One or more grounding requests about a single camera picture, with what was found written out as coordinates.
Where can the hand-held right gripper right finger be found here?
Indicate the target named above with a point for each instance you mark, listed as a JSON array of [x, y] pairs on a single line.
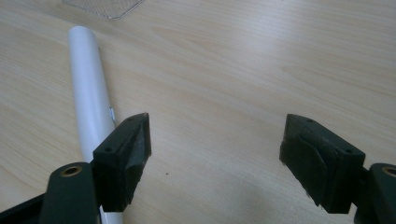
[[323, 165]]

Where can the clear plastic container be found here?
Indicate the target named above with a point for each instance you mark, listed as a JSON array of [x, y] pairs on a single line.
[[109, 7]]

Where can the white electric toothbrush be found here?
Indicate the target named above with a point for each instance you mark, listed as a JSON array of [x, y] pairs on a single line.
[[88, 77]]

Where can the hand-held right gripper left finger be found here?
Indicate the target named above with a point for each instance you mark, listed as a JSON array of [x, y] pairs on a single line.
[[120, 155]]

